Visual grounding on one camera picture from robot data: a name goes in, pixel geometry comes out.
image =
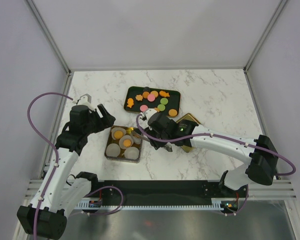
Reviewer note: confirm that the gold tin lid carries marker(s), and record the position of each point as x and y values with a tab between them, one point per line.
192	118

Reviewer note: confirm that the white cable duct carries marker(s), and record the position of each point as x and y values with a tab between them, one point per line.
87	204

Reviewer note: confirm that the pink sandwich cookie bottom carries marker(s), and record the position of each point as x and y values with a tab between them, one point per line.
143	108

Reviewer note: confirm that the beige round biscuit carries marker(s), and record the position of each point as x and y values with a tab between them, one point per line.
155	93

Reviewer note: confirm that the green sandwich cookie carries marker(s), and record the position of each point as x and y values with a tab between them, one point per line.
161	107
164	101

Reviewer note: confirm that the white paper cup bottom-left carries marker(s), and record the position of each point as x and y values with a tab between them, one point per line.
113	150

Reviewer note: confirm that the right aluminium frame post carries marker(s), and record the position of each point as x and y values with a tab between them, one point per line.
265	34

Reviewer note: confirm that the white paper cup top-right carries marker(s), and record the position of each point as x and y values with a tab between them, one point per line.
136	137

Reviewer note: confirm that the orange fish cookie right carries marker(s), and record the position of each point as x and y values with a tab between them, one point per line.
164	94

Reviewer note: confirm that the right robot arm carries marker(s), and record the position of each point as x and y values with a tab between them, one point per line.
258	156

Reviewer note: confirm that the aluminium rail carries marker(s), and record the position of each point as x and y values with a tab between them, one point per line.
279	190

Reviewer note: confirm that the white paper cup bottom-right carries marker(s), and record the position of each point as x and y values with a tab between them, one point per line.
132	153

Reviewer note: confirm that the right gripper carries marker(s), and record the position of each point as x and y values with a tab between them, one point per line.
157	144

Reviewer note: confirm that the aluminium frame post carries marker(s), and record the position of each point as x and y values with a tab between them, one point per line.
48	35
265	34

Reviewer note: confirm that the black knob on tray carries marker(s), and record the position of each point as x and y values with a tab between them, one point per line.
147	89

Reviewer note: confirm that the orange fish cookie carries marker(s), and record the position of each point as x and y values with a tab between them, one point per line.
130	103
164	94

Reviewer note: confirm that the pink sandwich cookie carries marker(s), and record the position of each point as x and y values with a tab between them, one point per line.
151	97
143	108

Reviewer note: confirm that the orange dotted biscuit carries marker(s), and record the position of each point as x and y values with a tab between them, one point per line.
118	134

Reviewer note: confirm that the white paper cup top-left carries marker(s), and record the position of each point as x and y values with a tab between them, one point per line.
114	129

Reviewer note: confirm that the orange round cookie top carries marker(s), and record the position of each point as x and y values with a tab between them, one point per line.
145	94

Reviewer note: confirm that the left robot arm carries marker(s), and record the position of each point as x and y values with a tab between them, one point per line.
47	213

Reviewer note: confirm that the pink sandwich cookie top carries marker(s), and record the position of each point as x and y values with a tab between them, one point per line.
151	97

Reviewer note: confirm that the dark green cookie tray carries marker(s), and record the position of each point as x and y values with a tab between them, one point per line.
173	101

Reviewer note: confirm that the orange swirl cookie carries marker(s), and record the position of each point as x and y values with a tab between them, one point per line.
127	143

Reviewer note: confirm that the orange dotted biscuit corner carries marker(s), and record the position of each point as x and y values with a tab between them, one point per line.
173	112

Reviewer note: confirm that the square gold cookie tin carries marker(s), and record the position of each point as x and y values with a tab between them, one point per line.
121	157

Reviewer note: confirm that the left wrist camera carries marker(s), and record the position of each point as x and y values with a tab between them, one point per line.
85	100

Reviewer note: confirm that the white paper cup centre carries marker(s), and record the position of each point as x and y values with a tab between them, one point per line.
122	139

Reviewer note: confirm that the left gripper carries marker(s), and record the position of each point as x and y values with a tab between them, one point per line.
105	122

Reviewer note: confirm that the left aluminium frame post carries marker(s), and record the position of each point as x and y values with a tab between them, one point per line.
48	35

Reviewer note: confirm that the metal tongs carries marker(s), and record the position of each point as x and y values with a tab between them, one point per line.
155	144

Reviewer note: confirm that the orange fish cookie left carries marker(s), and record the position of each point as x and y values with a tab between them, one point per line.
130	103

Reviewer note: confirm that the orange flower cookie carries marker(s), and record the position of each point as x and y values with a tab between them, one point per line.
139	97

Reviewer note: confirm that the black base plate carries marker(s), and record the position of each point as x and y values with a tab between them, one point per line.
164	191

